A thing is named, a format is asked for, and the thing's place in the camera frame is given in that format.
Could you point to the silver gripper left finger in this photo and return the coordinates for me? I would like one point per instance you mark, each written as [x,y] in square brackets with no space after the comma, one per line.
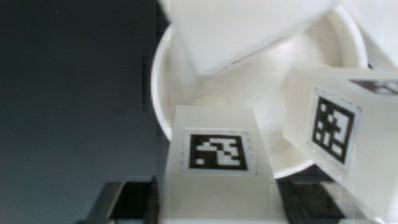
[127,204]

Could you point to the white stool leg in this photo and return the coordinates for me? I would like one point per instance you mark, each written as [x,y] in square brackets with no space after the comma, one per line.
[230,28]
[221,190]
[342,129]

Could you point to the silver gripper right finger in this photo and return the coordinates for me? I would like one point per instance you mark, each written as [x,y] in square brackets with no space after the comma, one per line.
[308,203]

